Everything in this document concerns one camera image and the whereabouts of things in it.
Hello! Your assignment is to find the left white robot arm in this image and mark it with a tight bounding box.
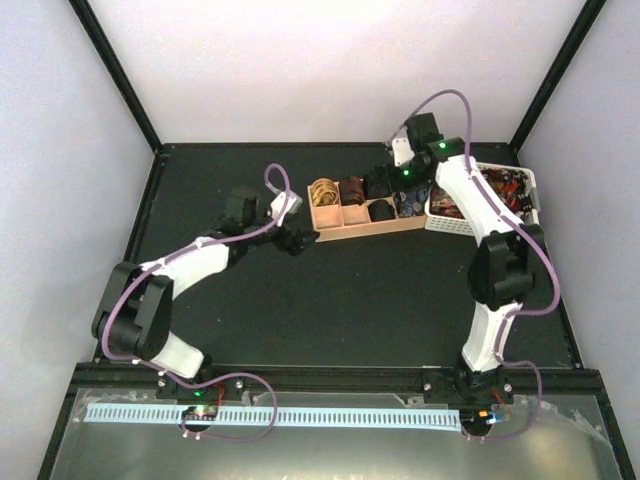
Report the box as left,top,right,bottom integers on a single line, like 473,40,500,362
91,188,319,399

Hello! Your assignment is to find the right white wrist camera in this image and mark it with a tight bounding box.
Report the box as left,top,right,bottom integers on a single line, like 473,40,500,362
386,137,415,168

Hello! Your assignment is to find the pile of patterned ties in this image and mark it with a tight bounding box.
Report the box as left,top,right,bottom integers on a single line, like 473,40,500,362
429,165,535,222

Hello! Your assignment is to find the yellow rolled tie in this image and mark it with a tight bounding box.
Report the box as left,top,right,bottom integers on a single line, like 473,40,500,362
310,178,339,207

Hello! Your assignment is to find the dark red rolled tie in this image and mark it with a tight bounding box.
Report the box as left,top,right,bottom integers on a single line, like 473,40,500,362
338,176,366,206

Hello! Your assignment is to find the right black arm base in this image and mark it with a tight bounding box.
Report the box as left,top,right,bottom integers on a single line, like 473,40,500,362
421,366,513,409

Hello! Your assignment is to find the black rolled tie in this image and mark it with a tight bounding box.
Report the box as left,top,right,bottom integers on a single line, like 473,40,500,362
362,172,392,200

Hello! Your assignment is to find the purple cable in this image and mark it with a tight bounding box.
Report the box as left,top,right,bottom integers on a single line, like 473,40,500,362
387,89,560,443
100,163,295,444

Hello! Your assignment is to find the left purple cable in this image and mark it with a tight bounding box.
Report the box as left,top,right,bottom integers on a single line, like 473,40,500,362
100,163,295,444

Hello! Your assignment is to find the long black tie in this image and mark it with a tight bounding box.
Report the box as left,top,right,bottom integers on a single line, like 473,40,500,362
368,198,396,223

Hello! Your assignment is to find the wooden compartment tray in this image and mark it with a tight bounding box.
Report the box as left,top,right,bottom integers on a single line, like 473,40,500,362
307,185,426,243

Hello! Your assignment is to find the light blue slotted cable duct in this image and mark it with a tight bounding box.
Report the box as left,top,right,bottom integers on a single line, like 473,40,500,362
83,403,461,432

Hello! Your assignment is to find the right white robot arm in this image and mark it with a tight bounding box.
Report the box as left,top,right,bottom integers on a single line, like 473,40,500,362
386,113,543,403

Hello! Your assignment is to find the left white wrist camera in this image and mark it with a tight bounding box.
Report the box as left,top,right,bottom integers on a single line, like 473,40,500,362
270,191,302,227

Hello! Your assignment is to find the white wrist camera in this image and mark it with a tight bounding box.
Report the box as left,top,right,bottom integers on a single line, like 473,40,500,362
386,137,415,168
270,191,302,227

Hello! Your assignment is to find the black frame post right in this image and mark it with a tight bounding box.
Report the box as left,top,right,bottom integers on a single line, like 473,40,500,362
509,0,607,154

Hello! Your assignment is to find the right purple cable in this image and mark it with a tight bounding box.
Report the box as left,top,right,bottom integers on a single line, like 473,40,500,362
387,89,560,443

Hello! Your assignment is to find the white plastic basket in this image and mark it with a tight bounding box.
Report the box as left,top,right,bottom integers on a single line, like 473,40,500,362
425,162,541,237

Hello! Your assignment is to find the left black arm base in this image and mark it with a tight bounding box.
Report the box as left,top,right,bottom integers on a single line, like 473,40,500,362
154,366,246,403

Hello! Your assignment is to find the black frame post left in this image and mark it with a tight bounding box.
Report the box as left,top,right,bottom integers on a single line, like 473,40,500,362
68,0,163,154

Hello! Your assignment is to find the black frame post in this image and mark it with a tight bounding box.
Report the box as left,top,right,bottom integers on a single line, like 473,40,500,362
509,0,607,154
68,0,163,154

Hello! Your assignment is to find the blue patterned rolled tie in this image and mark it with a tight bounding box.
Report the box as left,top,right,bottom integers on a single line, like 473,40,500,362
393,187,430,218

